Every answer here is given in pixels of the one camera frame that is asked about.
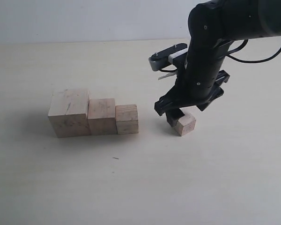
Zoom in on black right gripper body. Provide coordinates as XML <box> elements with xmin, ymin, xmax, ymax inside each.
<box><xmin>154</xmin><ymin>40</ymin><xmax>230</xmax><ymax>116</ymax></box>

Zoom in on smallest wooden cube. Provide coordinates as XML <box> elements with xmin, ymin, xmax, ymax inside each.
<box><xmin>174</xmin><ymin>112</ymin><xmax>196</xmax><ymax>136</ymax></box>

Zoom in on second largest wooden cube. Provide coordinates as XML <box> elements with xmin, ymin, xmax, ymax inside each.
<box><xmin>88</xmin><ymin>98</ymin><xmax>117</xmax><ymax>135</ymax></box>

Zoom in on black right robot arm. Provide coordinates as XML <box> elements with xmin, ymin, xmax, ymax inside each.
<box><xmin>148</xmin><ymin>0</ymin><xmax>281</xmax><ymax>127</ymax></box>

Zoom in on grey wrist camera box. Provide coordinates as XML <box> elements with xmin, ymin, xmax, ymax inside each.
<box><xmin>148</xmin><ymin>43</ymin><xmax>188</xmax><ymax>71</ymax></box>

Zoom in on black camera cable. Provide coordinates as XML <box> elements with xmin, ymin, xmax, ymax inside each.
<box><xmin>158</xmin><ymin>35</ymin><xmax>281</xmax><ymax>82</ymax></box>

